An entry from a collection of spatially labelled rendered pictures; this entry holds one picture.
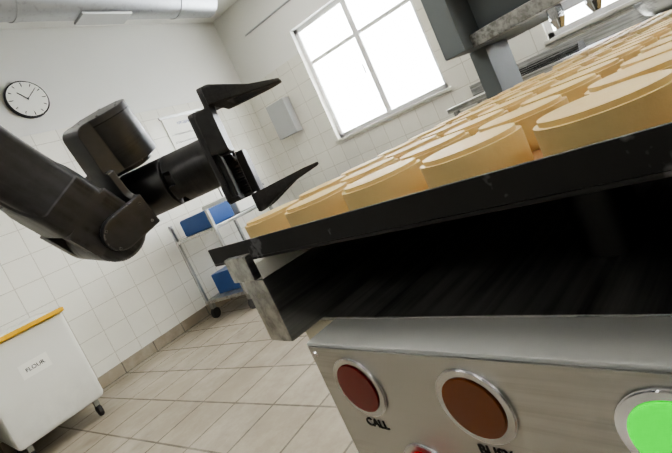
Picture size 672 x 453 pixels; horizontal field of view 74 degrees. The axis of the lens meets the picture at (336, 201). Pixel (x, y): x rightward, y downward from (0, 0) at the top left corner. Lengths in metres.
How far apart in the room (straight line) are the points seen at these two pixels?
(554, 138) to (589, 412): 0.10
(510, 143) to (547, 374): 0.09
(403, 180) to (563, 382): 0.12
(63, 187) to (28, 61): 4.27
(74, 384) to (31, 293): 0.94
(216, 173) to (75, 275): 3.76
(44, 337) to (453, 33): 3.03
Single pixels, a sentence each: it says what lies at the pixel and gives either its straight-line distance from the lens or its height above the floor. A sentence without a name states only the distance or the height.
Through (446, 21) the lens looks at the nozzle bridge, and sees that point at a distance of 0.99.
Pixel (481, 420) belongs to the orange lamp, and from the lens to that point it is 0.24.
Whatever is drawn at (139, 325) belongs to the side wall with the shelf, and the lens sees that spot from 4.36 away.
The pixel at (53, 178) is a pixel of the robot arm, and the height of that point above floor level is 1.03.
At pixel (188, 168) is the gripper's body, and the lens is 0.49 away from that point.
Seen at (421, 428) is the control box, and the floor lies 0.79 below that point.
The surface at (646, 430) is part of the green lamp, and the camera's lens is 0.20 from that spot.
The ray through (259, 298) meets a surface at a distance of 0.32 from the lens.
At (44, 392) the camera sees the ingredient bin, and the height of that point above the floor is 0.35.
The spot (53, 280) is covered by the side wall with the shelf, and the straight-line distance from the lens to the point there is 4.16.
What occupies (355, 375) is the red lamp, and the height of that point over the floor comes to 0.82.
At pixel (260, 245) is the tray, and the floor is 0.91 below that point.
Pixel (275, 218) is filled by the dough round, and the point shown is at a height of 0.92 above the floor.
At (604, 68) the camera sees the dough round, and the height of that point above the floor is 0.92.
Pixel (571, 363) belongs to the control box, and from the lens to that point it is 0.20.
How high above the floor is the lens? 0.95
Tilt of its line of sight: 6 degrees down
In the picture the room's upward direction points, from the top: 25 degrees counter-clockwise
